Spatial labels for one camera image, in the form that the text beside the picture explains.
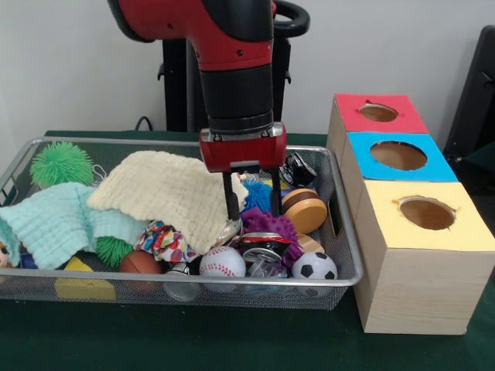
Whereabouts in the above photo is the green spiky rubber ball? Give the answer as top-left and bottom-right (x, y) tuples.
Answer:
(29, 141), (95, 189)

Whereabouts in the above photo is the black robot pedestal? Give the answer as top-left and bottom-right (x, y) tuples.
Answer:
(159, 0), (312, 134)

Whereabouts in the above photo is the small soccer ball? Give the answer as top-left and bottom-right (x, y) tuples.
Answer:
(292, 249), (339, 281)

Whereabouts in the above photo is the mint green waffle cloth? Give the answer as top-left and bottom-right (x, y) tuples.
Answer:
(0, 182), (148, 270)

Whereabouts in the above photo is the multicoloured patterned fabric ball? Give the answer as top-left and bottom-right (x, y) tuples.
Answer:
(135, 220), (200, 264)

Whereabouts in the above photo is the cream yellow waffle cloth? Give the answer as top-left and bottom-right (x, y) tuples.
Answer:
(87, 151), (250, 256)

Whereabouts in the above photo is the black upright panel stand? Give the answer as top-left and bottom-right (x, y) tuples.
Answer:
(445, 26), (495, 175)

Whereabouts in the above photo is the dark green table cloth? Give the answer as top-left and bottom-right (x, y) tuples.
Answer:
(0, 130), (495, 371)

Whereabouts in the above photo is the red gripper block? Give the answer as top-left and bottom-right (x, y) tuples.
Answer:
(199, 133), (288, 222)

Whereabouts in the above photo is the purple spiky ball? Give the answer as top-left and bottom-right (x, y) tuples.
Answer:
(238, 206), (302, 267)

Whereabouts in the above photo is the black white striped toy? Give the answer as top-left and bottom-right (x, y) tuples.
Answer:
(283, 152), (317, 189)

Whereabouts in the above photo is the blue spiky ball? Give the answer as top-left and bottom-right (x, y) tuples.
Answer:
(244, 182), (273, 215)

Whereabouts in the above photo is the silver red drink can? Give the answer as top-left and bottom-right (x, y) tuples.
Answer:
(232, 234), (293, 265)

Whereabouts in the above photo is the brown wooden yo-yo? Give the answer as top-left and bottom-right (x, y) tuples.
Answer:
(282, 188), (329, 235)

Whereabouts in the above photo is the small baseball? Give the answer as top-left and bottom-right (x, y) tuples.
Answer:
(199, 246), (247, 280)

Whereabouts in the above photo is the wooden box with three holes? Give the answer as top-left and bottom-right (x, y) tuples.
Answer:
(326, 93), (495, 335)

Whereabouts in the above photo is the shallow clear mesh bin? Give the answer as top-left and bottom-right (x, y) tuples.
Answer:
(0, 138), (364, 311)

